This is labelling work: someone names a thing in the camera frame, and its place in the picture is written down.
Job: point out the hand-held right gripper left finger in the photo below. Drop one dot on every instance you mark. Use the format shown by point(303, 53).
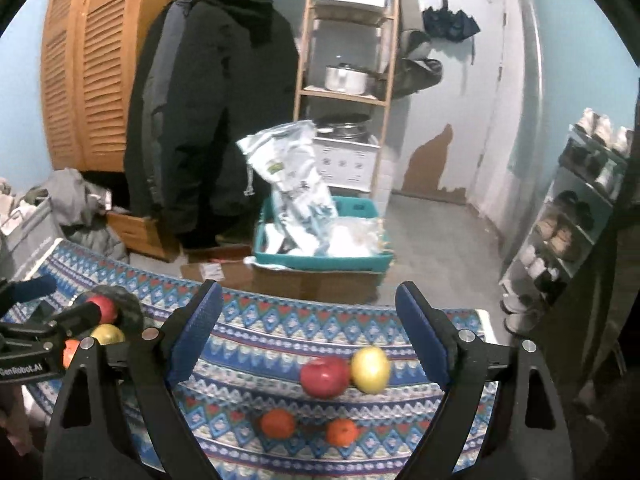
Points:
point(197, 330)

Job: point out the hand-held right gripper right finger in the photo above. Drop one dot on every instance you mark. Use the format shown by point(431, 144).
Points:
point(420, 330)

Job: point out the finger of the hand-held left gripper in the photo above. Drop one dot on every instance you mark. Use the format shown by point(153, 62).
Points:
point(80, 316)
point(30, 288)

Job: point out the red apple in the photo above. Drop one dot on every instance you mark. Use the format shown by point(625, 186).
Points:
point(324, 377)
point(105, 308)

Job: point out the yellow apple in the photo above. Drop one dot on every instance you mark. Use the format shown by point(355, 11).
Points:
point(107, 335)
point(370, 369)

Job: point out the orange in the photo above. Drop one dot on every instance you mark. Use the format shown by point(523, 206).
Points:
point(341, 432)
point(70, 352)
point(277, 423)

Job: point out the dark bowl of fruit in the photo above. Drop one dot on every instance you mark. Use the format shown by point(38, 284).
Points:
point(127, 305)

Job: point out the grey tote bag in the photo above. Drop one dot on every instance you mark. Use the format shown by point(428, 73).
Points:
point(30, 245)

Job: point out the small cardboard box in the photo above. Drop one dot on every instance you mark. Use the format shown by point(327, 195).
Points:
point(220, 270)

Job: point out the blue patterned tablecloth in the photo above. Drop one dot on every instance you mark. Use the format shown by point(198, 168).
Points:
point(280, 330)

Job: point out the pile of clothes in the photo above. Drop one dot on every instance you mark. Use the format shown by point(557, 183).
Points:
point(7, 205)

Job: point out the olive green cloth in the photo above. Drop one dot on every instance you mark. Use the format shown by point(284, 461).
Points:
point(35, 196)

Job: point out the wooden drawer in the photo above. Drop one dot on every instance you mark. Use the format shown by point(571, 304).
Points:
point(135, 235)

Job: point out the grey clothes pile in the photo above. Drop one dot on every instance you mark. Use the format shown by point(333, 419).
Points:
point(80, 200)

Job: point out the large cardboard box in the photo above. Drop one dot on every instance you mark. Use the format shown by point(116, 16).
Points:
point(320, 285)

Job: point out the clear plastic bag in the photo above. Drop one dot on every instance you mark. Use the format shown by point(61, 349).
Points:
point(355, 237)

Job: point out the teal plastic basket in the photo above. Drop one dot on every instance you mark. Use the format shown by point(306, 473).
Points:
point(320, 262)

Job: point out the black jacket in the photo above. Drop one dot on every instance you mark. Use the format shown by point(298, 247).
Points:
point(135, 160)

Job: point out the shoe rack with shoes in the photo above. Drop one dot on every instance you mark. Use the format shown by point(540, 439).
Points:
point(560, 235)

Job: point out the white shoe rack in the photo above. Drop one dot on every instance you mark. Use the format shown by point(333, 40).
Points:
point(555, 210)

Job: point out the white rice bag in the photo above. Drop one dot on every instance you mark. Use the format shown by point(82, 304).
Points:
point(295, 175)

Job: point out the white perforated basket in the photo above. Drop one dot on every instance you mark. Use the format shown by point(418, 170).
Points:
point(345, 162)

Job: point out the grey jacket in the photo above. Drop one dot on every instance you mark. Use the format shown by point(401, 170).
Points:
point(155, 110)

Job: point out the metal steamer pot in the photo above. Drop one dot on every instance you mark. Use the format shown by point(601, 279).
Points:
point(345, 125)

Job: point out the black hooded coat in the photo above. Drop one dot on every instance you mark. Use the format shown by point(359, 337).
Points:
point(225, 110)

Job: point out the wooden louvered wardrobe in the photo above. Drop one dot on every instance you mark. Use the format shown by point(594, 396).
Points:
point(100, 70)

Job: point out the white door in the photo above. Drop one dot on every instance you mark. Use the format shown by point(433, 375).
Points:
point(492, 85)

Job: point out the steel cooking pot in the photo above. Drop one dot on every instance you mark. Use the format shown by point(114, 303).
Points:
point(347, 80)

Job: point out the grey metal pipe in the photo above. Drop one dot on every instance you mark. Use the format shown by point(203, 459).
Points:
point(530, 85)

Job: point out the wooden shelf rack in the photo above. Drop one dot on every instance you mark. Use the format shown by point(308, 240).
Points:
point(304, 60)

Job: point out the dark blue umbrella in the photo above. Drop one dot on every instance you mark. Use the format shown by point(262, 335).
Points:
point(450, 22)

